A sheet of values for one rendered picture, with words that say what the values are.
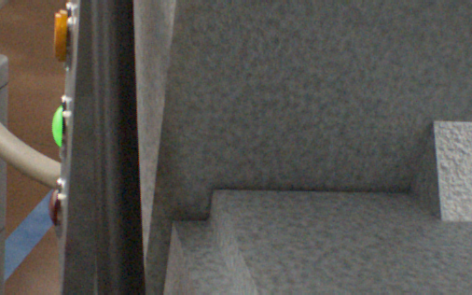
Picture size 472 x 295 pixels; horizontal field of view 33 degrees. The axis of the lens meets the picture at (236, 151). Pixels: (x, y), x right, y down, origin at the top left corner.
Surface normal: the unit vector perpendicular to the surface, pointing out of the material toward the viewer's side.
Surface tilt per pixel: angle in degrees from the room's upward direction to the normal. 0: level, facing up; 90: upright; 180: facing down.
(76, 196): 90
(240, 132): 90
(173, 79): 90
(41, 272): 0
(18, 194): 0
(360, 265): 4
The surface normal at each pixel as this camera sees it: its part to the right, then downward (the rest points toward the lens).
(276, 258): 0.13, -0.91
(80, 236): 0.21, 0.47
